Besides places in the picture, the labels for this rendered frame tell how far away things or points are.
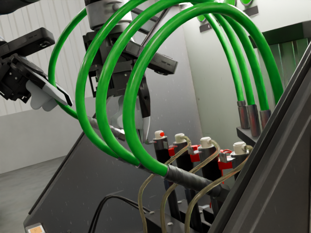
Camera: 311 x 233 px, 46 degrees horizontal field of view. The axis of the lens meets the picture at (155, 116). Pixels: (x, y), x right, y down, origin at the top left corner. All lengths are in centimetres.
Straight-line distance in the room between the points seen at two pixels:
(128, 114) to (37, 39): 43
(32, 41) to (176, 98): 45
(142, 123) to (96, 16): 20
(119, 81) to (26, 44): 25
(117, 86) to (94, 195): 44
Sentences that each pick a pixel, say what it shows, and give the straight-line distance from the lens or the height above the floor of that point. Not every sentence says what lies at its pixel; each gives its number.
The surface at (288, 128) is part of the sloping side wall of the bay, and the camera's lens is 40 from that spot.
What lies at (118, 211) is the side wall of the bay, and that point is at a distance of 103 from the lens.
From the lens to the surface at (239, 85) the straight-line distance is 79.
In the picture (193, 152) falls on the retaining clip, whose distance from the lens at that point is 54.
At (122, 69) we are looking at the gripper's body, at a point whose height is 127.
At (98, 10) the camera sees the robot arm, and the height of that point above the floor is 137.
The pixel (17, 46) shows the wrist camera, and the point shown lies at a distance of 82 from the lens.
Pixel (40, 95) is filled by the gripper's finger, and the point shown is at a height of 125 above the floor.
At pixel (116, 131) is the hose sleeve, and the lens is 76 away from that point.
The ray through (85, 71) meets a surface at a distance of 56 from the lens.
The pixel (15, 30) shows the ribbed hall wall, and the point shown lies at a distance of 734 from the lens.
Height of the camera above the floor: 126
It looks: 7 degrees down
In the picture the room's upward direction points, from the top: 11 degrees counter-clockwise
